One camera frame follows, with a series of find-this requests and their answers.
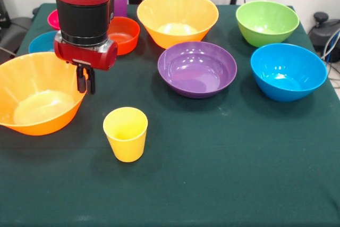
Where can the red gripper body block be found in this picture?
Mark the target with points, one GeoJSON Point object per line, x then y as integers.
{"type": "Point", "coordinates": [87, 55]}

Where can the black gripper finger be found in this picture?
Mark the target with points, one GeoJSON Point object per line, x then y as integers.
{"type": "Point", "coordinates": [91, 83]}
{"type": "Point", "coordinates": [81, 80]}

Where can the large orange bowl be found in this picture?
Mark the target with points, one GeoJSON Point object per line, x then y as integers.
{"type": "Point", "coordinates": [40, 99]}
{"type": "Point", "coordinates": [176, 17]}

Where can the yellow plastic cup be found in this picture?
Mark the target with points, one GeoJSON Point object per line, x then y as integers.
{"type": "Point", "coordinates": [127, 142]}

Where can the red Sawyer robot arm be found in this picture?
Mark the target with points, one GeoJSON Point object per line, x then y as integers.
{"type": "Point", "coordinates": [82, 17]}

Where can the red plastic bowl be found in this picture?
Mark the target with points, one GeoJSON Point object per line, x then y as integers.
{"type": "Point", "coordinates": [127, 33]}

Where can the small translucent blue bowl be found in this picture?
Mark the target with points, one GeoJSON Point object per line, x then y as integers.
{"type": "Point", "coordinates": [41, 42]}

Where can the pink plastic bowl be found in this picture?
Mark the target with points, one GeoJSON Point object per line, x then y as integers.
{"type": "Point", "coordinates": [53, 21]}

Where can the purple plastic cup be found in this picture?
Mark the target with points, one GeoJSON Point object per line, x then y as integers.
{"type": "Point", "coordinates": [120, 1]}

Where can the dark grey chair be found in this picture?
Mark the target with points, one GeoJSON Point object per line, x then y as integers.
{"type": "Point", "coordinates": [16, 30]}

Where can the purple plastic bowl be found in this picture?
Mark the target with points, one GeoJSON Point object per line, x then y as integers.
{"type": "Point", "coordinates": [196, 70]}

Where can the dark green tablecloth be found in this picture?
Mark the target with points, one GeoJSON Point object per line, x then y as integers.
{"type": "Point", "coordinates": [170, 184]}

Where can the green plastic bowl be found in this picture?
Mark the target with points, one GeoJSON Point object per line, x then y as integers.
{"type": "Point", "coordinates": [265, 22]}

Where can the large blue bowl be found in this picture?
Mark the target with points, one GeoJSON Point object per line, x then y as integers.
{"type": "Point", "coordinates": [287, 72]}

